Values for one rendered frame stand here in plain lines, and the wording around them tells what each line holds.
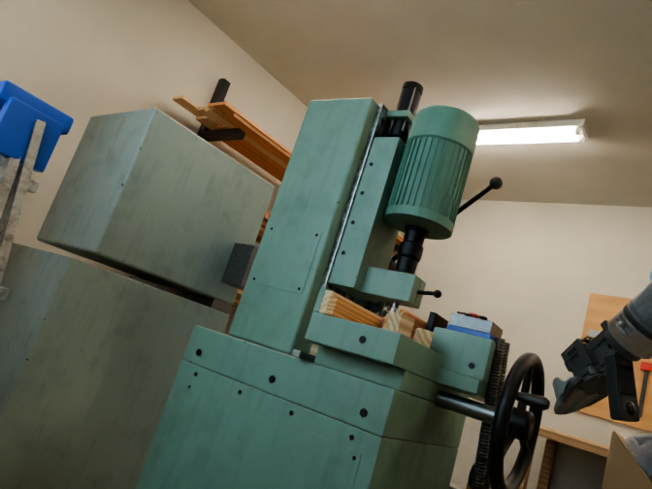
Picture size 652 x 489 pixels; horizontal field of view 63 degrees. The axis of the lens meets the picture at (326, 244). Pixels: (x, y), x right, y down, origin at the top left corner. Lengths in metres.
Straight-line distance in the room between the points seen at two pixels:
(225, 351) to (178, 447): 0.24
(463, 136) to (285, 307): 0.62
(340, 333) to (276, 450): 0.28
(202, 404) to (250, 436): 0.17
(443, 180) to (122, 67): 2.48
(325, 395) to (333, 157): 0.65
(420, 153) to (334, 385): 0.61
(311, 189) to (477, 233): 3.75
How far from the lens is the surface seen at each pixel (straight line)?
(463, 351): 1.21
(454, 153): 1.36
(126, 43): 3.51
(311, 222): 1.39
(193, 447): 1.31
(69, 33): 3.37
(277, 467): 1.16
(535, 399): 1.07
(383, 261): 1.41
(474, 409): 1.20
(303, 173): 1.49
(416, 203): 1.30
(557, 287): 4.70
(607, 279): 4.64
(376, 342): 1.03
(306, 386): 1.14
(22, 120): 1.33
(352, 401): 1.08
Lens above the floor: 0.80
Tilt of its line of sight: 12 degrees up
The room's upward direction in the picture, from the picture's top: 18 degrees clockwise
